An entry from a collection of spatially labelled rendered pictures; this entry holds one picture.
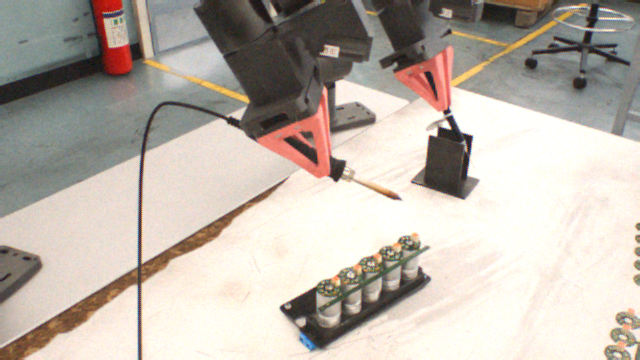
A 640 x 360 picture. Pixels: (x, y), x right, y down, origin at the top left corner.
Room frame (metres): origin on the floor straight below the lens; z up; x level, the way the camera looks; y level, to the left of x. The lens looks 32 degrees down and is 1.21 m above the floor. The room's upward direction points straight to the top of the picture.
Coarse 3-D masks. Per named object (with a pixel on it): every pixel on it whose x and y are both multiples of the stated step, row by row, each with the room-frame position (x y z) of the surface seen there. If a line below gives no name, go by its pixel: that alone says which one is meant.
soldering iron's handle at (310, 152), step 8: (232, 120) 0.53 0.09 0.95; (240, 128) 0.53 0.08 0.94; (248, 136) 0.53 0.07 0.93; (296, 144) 0.52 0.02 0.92; (304, 144) 0.53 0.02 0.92; (304, 152) 0.52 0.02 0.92; (312, 152) 0.52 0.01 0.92; (312, 160) 0.52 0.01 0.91; (336, 160) 0.52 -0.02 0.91; (344, 160) 0.53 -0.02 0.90; (336, 168) 0.52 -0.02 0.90; (344, 168) 0.52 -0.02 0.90; (328, 176) 0.52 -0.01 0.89; (336, 176) 0.51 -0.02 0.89
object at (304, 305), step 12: (312, 288) 0.49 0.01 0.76; (300, 300) 0.47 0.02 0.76; (312, 300) 0.47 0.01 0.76; (396, 300) 0.47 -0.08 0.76; (288, 312) 0.46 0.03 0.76; (300, 312) 0.46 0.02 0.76; (312, 312) 0.46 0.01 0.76; (300, 324) 0.44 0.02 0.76; (336, 336) 0.42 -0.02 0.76; (324, 348) 0.42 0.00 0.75
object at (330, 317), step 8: (328, 288) 0.44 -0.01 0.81; (320, 296) 0.43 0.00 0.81; (336, 296) 0.43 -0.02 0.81; (320, 304) 0.43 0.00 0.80; (336, 304) 0.43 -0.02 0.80; (320, 312) 0.43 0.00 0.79; (328, 312) 0.43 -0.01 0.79; (336, 312) 0.43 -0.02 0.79; (320, 320) 0.43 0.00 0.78; (328, 320) 0.43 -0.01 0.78; (336, 320) 0.43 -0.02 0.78
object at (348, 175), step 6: (348, 168) 0.52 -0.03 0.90; (342, 174) 0.52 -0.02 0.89; (348, 174) 0.52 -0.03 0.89; (354, 174) 0.52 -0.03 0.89; (348, 180) 0.52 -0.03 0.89; (354, 180) 0.52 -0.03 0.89; (360, 180) 0.52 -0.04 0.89; (366, 180) 0.52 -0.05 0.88; (366, 186) 0.52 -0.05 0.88; (372, 186) 0.52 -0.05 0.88; (378, 186) 0.52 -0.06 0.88; (378, 192) 0.52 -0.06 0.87; (384, 192) 0.52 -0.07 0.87; (390, 192) 0.52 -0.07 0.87; (396, 198) 0.51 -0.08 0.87
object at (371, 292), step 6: (372, 264) 0.47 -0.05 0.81; (366, 276) 0.46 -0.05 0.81; (372, 276) 0.46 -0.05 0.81; (372, 282) 0.46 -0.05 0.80; (378, 282) 0.46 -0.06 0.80; (366, 288) 0.46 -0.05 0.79; (372, 288) 0.46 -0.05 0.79; (378, 288) 0.46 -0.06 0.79; (366, 294) 0.46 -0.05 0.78; (372, 294) 0.46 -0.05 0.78; (378, 294) 0.47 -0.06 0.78; (366, 300) 0.46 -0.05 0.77; (372, 300) 0.46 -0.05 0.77
